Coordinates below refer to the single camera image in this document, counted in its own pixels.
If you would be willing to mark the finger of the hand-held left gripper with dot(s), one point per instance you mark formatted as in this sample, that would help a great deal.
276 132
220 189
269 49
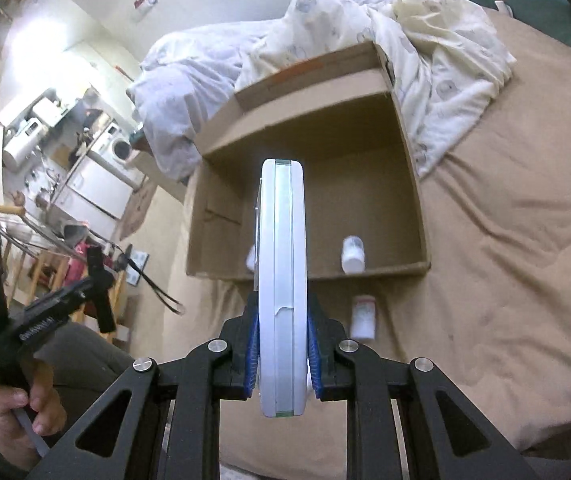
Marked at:
50 312

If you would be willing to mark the tan bed sheet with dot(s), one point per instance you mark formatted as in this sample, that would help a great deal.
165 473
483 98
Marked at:
490 285

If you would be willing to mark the metal clothes rack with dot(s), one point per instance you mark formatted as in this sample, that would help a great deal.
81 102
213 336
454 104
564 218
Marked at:
25 225

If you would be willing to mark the small white bottle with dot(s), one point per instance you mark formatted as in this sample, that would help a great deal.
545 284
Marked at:
353 256

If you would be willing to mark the red bag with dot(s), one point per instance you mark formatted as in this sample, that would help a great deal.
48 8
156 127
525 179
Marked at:
77 265

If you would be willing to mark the white microwave oven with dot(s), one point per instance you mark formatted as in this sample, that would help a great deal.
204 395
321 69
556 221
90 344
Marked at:
20 132

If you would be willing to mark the white kitchen cabinet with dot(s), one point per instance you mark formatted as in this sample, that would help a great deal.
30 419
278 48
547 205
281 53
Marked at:
97 187

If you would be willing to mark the white remote control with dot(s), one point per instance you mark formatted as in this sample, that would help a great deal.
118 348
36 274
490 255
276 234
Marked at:
281 285

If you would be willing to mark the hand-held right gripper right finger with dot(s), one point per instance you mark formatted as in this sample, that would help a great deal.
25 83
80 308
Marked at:
314 360

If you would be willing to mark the brown cardboard box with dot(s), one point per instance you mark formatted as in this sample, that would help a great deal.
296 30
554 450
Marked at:
345 170

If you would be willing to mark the white printed quilt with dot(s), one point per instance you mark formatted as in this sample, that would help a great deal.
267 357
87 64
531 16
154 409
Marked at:
315 50

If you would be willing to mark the person's left hand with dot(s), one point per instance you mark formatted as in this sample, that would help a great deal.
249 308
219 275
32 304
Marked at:
15 410

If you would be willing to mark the white bottle with red label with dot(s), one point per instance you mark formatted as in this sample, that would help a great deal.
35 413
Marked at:
364 317

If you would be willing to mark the brown floor mat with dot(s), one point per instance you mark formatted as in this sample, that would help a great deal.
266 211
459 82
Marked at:
138 205

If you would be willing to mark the person's dark trousers leg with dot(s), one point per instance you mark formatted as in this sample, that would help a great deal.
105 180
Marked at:
85 360

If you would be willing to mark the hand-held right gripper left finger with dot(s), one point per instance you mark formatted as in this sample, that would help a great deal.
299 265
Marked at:
251 355

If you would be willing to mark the white washing machine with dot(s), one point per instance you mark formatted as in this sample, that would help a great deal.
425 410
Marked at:
118 147

